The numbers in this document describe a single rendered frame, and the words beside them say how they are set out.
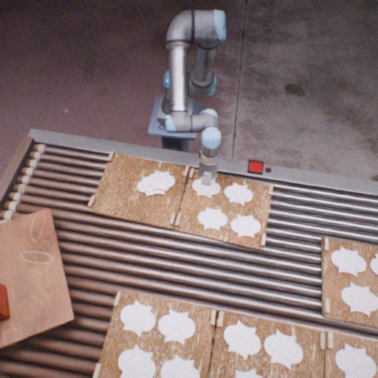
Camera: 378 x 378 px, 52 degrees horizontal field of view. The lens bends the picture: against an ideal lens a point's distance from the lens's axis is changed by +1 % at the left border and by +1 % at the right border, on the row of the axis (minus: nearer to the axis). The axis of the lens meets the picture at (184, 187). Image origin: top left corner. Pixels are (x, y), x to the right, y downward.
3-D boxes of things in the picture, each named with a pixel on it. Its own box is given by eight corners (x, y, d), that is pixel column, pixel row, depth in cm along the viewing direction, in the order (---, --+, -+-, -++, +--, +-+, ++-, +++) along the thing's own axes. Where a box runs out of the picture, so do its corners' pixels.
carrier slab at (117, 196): (113, 153, 197) (112, 151, 195) (190, 169, 192) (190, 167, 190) (88, 211, 179) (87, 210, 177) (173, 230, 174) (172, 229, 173)
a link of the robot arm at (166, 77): (163, 86, 205) (162, 65, 193) (187, 86, 205) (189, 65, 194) (163, 102, 198) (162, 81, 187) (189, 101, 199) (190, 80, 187)
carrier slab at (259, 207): (191, 170, 192) (191, 167, 190) (272, 187, 187) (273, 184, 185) (173, 231, 174) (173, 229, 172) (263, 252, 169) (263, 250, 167)
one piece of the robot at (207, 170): (196, 167, 157) (195, 188, 171) (217, 170, 156) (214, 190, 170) (199, 145, 163) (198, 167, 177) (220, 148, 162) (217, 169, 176)
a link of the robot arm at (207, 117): (191, 107, 159) (193, 128, 153) (218, 107, 159) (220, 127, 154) (190, 119, 166) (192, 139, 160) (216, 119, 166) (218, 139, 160)
